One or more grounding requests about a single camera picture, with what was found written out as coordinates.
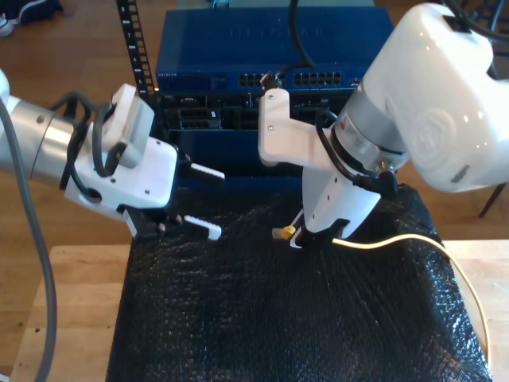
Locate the dark blue sneaker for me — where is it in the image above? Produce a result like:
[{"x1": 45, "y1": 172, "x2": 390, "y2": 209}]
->
[{"x1": 15, "y1": 0, "x2": 65, "y2": 25}]

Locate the black perforated rack post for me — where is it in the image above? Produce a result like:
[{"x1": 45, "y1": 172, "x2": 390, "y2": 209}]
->
[{"x1": 115, "y1": 0, "x2": 170, "y2": 138}]

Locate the thick grey cable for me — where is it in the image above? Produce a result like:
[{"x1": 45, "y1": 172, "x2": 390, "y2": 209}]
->
[{"x1": 0, "y1": 97, "x2": 56, "y2": 382}]

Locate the yellow network cable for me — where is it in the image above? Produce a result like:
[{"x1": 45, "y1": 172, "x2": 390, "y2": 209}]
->
[{"x1": 271, "y1": 225, "x2": 493, "y2": 369}]

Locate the black rack server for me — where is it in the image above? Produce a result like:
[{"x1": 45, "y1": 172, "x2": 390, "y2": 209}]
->
[{"x1": 158, "y1": 92, "x2": 347, "y2": 131}]

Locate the blue rack base plate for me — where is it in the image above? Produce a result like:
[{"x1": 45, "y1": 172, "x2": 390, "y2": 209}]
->
[{"x1": 177, "y1": 174, "x2": 304, "y2": 193}]

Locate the dark metal stool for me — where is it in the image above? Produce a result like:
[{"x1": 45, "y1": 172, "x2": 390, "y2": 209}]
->
[{"x1": 479, "y1": 183, "x2": 503, "y2": 218}]

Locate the blue Netgear network switch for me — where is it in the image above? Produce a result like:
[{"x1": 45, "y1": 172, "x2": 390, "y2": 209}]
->
[{"x1": 153, "y1": 6, "x2": 398, "y2": 96}]

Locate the black bubble wrap mat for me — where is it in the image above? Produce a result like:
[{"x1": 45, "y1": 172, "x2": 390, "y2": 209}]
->
[{"x1": 105, "y1": 185, "x2": 494, "y2": 382}]

